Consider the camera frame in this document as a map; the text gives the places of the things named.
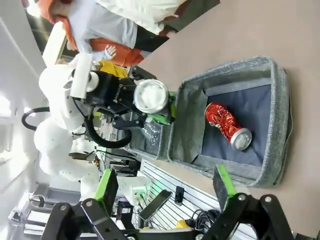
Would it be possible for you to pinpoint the black smartphone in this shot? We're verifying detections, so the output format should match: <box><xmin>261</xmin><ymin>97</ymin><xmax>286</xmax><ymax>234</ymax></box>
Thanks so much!
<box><xmin>138</xmin><ymin>189</ymin><xmax>173</xmax><ymax>222</ymax></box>

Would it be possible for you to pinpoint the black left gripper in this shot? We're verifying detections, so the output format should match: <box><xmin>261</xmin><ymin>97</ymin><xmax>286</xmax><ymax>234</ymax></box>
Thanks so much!
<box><xmin>87</xmin><ymin>65</ymin><xmax>176</xmax><ymax>130</ymax></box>

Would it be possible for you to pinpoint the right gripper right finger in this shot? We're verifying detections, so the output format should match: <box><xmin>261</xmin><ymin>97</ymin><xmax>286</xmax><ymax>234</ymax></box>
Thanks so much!
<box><xmin>203</xmin><ymin>164</ymin><xmax>297</xmax><ymax>240</ymax></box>

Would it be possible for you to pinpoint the small black device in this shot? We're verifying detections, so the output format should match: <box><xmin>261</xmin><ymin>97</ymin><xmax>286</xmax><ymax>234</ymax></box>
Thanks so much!
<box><xmin>174</xmin><ymin>186</ymin><xmax>185</xmax><ymax>207</ymax></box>

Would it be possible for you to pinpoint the grey fabric basket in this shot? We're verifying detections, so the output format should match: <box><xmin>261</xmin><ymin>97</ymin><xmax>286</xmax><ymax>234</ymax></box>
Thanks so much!
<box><xmin>167</xmin><ymin>56</ymin><xmax>293</xmax><ymax>189</ymax></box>

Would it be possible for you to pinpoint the grey basket with plastic label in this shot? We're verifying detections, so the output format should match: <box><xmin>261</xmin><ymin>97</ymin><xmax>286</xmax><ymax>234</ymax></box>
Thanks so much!
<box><xmin>127</xmin><ymin>92</ymin><xmax>177</xmax><ymax>161</ymax></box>

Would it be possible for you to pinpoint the crushed red soda can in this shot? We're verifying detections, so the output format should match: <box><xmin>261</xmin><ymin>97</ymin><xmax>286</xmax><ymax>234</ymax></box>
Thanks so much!
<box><xmin>204</xmin><ymin>101</ymin><xmax>253</xmax><ymax>151</ymax></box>

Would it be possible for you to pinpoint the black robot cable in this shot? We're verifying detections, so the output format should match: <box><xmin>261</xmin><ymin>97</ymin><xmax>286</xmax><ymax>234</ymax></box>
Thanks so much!
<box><xmin>21</xmin><ymin>106</ymin><xmax>132</xmax><ymax>149</ymax></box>

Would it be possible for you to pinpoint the white power adapter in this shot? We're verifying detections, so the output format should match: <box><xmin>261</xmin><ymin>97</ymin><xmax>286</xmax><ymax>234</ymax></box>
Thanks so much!
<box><xmin>124</xmin><ymin>174</ymin><xmax>151</xmax><ymax>203</ymax></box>

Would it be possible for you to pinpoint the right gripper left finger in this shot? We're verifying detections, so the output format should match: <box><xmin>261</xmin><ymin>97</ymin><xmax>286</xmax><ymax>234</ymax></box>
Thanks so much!
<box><xmin>41</xmin><ymin>168</ymin><xmax>128</xmax><ymax>240</ymax></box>

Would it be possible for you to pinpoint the white slatted panel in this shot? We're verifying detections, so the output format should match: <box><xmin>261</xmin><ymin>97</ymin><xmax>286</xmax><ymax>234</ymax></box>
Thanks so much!
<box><xmin>136</xmin><ymin>159</ymin><xmax>251</xmax><ymax>231</ymax></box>

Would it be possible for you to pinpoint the yellow object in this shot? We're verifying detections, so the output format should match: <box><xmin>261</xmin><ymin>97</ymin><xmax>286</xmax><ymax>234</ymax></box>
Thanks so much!
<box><xmin>176</xmin><ymin>218</ymin><xmax>192</xmax><ymax>229</ymax></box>

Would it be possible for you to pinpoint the black cable bundle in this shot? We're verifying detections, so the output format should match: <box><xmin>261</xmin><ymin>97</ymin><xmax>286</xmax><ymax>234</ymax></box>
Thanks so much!
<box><xmin>192</xmin><ymin>209</ymin><xmax>221</xmax><ymax>230</ymax></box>

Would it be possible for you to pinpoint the small black box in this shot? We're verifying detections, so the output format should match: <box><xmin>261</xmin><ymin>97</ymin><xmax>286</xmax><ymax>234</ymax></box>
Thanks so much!
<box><xmin>117</xmin><ymin>199</ymin><xmax>135</xmax><ymax>216</ymax></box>

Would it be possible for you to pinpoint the person in orange jacket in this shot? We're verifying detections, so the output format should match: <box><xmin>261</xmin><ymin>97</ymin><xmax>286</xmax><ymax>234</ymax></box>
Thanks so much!
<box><xmin>26</xmin><ymin>0</ymin><xmax>171</xmax><ymax>68</ymax></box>

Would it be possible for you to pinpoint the yellow cloth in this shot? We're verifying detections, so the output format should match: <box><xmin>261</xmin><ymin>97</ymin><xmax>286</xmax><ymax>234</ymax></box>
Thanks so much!
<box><xmin>98</xmin><ymin>59</ymin><xmax>130</xmax><ymax>78</ymax></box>

